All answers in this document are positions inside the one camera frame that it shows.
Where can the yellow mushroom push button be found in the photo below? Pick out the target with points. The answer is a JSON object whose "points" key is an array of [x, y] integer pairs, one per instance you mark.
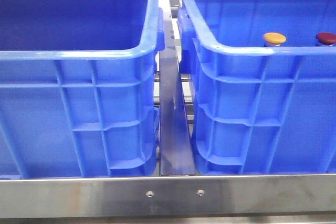
{"points": [[273, 39]]}

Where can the red mushroom push button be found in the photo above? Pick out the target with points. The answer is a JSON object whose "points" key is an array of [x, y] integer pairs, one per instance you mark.
{"points": [[325, 39]]}

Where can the blue plastic crate right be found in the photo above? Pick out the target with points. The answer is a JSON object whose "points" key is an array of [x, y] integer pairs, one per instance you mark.
{"points": [[261, 110]]}

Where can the blue plastic crate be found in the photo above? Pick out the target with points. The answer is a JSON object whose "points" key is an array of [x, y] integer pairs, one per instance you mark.
{"points": [[261, 110], [77, 82]]}

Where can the blue plastic crate left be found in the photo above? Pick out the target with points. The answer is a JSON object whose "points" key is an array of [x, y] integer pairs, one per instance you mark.
{"points": [[77, 82]]}

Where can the stainless steel front rail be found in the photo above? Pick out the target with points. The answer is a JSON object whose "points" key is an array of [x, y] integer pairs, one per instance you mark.
{"points": [[168, 196]]}

